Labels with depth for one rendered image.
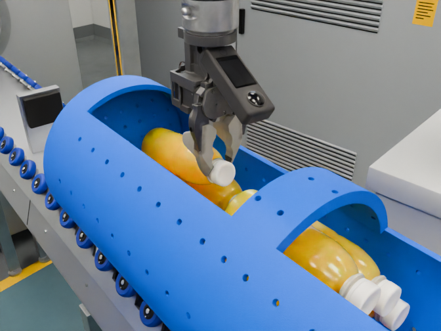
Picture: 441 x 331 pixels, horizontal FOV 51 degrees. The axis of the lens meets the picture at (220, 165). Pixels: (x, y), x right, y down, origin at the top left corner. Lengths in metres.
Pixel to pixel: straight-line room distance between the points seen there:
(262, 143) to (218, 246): 2.05
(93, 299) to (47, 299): 1.29
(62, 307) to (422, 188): 1.70
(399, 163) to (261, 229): 0.34
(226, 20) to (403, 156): 0.35
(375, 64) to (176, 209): 1.59
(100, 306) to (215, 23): 0.53
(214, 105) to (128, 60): 0.84
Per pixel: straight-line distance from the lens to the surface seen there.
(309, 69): 2.19
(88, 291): 0.91
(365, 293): 0.49
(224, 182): 0.70
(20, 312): 2.16
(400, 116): 2.04
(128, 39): 1.44
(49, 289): 2.22
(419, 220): 0.74
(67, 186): 0.73
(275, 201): 0.47
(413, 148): 0.80
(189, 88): 0.64
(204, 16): 0.60
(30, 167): 1.10
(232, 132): 0.68
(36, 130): 1.24
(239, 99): 0.57
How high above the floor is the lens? 1.50
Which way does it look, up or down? 31 degrees down
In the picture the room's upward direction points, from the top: straight up
